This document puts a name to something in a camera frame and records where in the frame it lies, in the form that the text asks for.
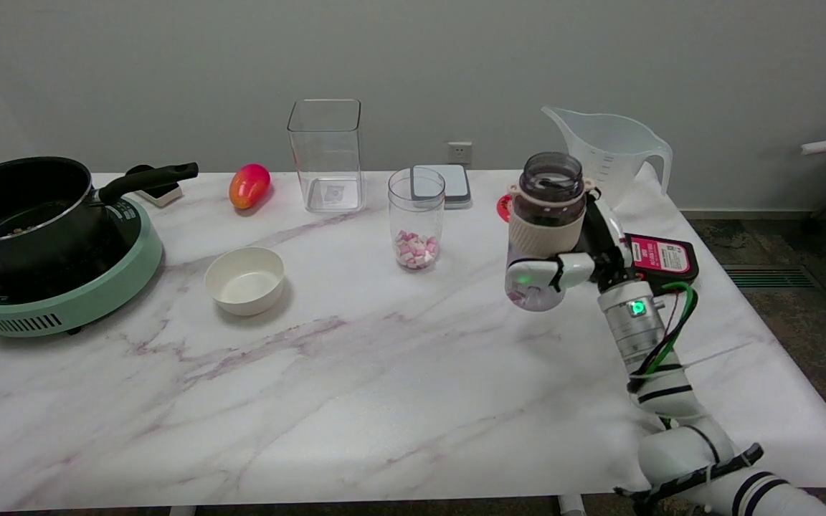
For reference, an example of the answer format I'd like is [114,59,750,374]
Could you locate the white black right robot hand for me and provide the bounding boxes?
[505,188,633,313]

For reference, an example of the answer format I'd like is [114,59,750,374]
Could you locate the purple bottle with beige sleeve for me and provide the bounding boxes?
[507,152,597,260]

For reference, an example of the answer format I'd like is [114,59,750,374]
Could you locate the black case with red label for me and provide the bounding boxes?
[622,232,699,295]

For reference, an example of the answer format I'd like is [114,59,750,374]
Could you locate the clear plastic measuring jug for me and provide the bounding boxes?
[541,106,673,214]

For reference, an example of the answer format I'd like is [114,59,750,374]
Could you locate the small grey white scale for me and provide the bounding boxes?
[410,164,473,210]

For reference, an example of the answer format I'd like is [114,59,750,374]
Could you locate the floor vent grille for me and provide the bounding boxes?
[721,265,817,290]

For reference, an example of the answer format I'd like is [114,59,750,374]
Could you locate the pink white marshmallows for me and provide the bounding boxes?
[394,229,440,270]

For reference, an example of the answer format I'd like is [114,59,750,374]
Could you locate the clear round cup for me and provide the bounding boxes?
[387,168,447,272]

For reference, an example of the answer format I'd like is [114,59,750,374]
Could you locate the clear square container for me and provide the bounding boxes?
[287,99,366,214]

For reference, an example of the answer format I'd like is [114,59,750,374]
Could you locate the white bowl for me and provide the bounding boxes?
[204,247,285,317]

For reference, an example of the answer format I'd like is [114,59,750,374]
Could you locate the red yellow mango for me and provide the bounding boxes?
[229,163,272,210]

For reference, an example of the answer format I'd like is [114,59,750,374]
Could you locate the small black white gadget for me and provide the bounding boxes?
[126,165,184,209]

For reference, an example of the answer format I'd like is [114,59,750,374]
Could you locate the green induction cooker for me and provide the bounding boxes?
[0,195,164,338]

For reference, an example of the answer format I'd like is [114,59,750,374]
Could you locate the green robot cable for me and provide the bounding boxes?
[631,282,699,382]

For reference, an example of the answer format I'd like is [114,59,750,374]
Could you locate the black pot with handle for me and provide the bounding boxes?
[0,156,199,277]

